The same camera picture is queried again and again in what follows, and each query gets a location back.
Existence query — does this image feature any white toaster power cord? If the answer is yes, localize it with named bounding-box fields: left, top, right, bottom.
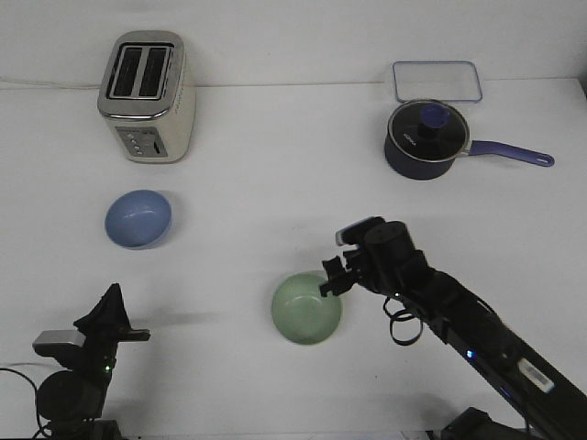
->
left=0, top=76, right=105, bottom=91

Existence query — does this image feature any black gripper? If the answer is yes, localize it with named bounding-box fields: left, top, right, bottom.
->
left=319, top=221, right=429, bottom=296
left=73, top=283, right=150, bottom=367

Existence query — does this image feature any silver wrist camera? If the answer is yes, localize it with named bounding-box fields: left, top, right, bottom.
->
left=335, top=216, right=385, bottom=247
left=32, top=329, right=86, bottom=358

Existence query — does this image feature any clear blue-rimmed container lid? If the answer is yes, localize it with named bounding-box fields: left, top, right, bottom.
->
left=391, top=60, right=483, bottom=103

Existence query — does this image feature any cream silver two-slot toaster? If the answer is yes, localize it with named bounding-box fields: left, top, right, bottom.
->
left=97, top=30, right=196, bottom=163

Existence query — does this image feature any dark blue saucepan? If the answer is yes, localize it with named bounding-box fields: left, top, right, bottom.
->
left=384, top=130, right=555, bottom=181

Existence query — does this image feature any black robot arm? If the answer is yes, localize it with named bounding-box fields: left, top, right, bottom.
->
left=32, top=283, right=150, bottom=439
left=319, top=216, right=586, bottom=439

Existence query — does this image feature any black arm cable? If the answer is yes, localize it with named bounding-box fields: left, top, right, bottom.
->
left=0, top=366, right=52, bottom=439
left=382, top=292, right=426, bottom=347

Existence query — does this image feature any green bowl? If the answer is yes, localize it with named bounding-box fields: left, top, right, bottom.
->
left=271, top=270, right=343, bottom=346

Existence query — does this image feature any glass pot lid blue knob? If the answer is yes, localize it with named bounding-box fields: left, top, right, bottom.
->
left=388, top=99, right=471, bottom=163

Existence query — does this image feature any blue bowl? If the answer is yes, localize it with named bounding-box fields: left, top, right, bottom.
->
left=104, top=190, right=172, bottom=249

